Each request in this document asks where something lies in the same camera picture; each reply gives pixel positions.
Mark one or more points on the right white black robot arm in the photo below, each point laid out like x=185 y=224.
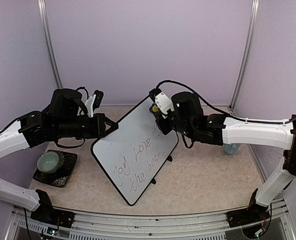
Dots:
x=183 y=113

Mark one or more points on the yellow black whiteboard eraser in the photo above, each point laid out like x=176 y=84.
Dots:
x=154 y=109

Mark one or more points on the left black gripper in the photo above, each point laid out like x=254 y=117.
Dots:
x=99 y=132

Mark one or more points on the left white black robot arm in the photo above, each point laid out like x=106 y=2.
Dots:
x=67 y=116

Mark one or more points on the light blue ceramic mug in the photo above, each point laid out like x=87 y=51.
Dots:
x=230 y=149

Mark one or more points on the aluminium front rail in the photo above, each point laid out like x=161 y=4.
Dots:
x=102 y=226

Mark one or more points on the left aluminium corner post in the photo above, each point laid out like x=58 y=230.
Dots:
x=48 y=41

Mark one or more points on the whiteboard wire stand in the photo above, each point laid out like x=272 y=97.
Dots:
x=169 y=159

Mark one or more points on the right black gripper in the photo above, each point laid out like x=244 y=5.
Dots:
x=165 y=128

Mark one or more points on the aluminium corner post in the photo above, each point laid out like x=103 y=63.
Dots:
x=48 y=41
x=246 y=53

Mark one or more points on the pale green ceramic bowl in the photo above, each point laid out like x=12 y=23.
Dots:
x=48 y=163

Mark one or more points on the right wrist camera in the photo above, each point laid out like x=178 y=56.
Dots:
x=162 y=101

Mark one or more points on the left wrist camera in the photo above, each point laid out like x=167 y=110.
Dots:
x=93 y=102

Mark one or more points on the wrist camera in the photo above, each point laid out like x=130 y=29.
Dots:
x=162 y=101
x=93 y=102

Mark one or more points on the white whiteboard black frame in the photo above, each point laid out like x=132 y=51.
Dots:
x=132 y=155

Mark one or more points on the right aluminium corner post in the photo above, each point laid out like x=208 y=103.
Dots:
x=246 y=53

